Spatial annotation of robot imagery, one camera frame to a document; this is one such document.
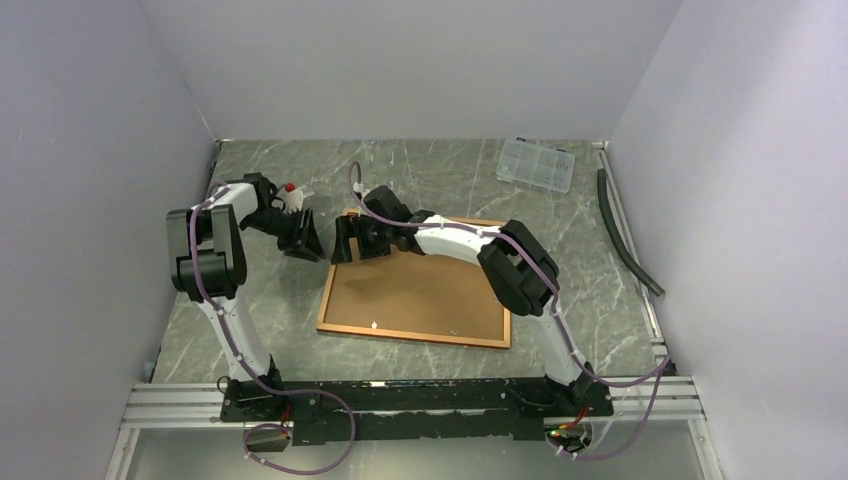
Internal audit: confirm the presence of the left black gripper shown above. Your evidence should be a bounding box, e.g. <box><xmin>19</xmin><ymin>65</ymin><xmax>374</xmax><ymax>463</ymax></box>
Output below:
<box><xmin>241</xmin><ymin>206</ymin><xmax>326</xmax><ymax>262</ymax></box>

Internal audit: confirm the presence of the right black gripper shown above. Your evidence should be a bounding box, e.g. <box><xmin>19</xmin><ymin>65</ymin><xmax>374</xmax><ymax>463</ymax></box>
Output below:
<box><xmin>331</xmin><ymin>213</ymin><xmax>394</xmax><ymax>264</ymax></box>

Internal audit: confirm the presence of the wooden picture frame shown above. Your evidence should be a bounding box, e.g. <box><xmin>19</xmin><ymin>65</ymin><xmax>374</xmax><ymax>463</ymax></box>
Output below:
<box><xmin>315</xmin><ymin>210</ymin><xmax>513</xmax><ymax>350</ymax></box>

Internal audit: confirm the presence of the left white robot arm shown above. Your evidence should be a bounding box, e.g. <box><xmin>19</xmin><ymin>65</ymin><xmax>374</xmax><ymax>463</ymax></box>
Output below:
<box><xmin>165</xmin><ymin>173</ymin><xmax>326</xmax><ymax>420</ymax></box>

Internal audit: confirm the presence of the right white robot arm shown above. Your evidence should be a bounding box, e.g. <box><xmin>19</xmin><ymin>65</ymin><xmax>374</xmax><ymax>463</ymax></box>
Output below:
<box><xmin>330</xmin><ymin>185</ymin><xmax>593</xmax><ymax>415</ymax></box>

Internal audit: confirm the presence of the clear plastic organizer box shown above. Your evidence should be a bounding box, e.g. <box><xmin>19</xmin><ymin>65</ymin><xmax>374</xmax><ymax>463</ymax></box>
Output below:
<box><xmin>495</xmin><ymin>137</ymin><xmax>576</xmax><ymax>194</ymax></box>

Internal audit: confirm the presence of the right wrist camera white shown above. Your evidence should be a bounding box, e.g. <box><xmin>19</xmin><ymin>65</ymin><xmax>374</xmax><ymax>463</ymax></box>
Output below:
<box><xmin>353</xmin><ymin>182</ymin><xmax>371</xmax><ymax>201</ymax></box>

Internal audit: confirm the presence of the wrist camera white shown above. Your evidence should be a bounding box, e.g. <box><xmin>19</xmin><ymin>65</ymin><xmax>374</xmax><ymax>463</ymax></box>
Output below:
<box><xmin>353</xmin><ymin>182</ymin><xmax>371</xmax><ymax>201</ymax></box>
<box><xmin>276</xmin><ymin>183</ymin><xmax>314</xmax><ymax>214</ymax></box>

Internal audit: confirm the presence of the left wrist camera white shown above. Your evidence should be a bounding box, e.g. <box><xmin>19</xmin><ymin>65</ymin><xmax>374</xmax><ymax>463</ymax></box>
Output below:
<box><xmin>276</xmin><ymin>183</ymin><xmax>314</xmax><ymax>214</ymax></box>

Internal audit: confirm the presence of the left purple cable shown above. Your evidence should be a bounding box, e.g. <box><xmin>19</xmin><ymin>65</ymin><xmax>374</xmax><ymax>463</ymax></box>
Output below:
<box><xmin>188</xmin><ymin>182</ymin><xmax>360</xmax><ymax>478</ymax></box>

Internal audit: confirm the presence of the purple cable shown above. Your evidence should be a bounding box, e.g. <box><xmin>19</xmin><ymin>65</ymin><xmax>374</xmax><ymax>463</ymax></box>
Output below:
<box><xmin>188</xmin><ymin>182</ymin><xmax>360</xmax><ymax>478</ymax></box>
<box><xmin>347</xmin><ymin>160</ymin><xmax>672</xmax><ymax>463</ymax></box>

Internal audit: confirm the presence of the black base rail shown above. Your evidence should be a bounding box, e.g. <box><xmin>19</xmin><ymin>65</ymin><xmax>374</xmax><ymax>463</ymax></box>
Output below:
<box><xmin>219</xmin><ymin>377</ymin><xmax>614</xmax><ymax>446</ymax></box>

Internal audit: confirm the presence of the aluminium extrusion rail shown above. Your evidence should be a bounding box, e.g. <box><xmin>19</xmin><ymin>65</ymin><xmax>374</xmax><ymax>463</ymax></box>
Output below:
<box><xmin>120</xmin><ymin>383</ymin><xmax>224</xmax><ymax>429</ymax></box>

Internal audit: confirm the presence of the dark green hose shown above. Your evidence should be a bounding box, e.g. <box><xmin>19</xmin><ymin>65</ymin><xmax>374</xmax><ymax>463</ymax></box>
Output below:
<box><xmin>596</xmin><ymin>167</ymin><xmax>666</xmax><ymax>297</ymax></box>

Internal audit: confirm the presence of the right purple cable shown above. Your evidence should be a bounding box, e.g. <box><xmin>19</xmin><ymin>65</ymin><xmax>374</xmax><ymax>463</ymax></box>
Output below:
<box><xmin>347</xmin><ymin>160</ymin><xmax>672</xmax><ymax>463</ymax></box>

